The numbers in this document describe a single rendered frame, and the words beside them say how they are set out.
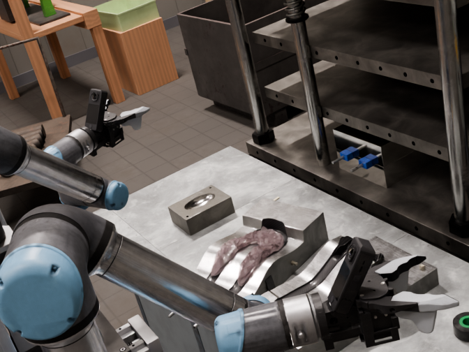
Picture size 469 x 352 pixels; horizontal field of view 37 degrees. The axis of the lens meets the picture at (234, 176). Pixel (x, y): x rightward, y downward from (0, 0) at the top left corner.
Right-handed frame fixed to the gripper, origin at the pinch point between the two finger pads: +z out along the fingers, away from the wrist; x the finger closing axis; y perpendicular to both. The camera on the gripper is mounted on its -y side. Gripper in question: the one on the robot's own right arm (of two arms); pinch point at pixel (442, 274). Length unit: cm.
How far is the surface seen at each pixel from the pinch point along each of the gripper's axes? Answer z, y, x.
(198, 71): -43, 47, -464
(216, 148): -42, 92, -398
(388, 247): 12, 46, -100
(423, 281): 17, 50, -83
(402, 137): 30, 25, -135
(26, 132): -173, 50, -411
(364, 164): 18, 37, -151
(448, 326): 18, 57, -68
